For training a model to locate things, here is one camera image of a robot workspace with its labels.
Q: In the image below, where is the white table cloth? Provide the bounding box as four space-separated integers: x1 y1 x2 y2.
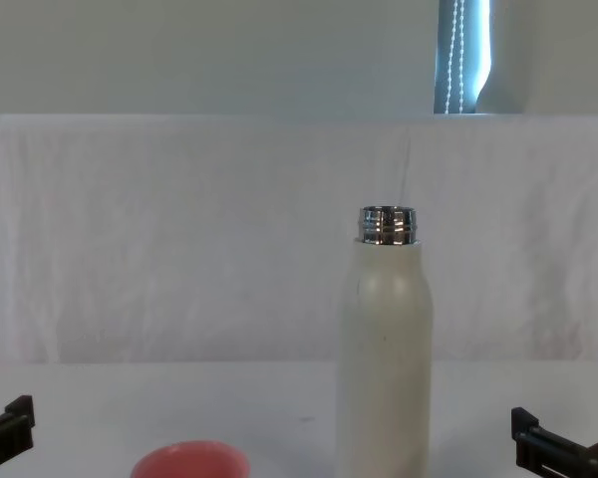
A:
0 359 598 478

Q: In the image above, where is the pale smooth curtain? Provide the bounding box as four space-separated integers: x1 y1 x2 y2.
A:
0 0 441 117
476 0 598 117

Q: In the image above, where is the cream vacuum bottle steel neck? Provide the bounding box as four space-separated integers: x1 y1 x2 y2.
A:
337 204 434 478

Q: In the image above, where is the white wrinkled backdrop cloth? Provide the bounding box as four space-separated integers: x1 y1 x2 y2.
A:
0 113 598 365

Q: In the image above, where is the pink cup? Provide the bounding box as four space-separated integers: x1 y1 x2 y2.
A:
131 440 251 478

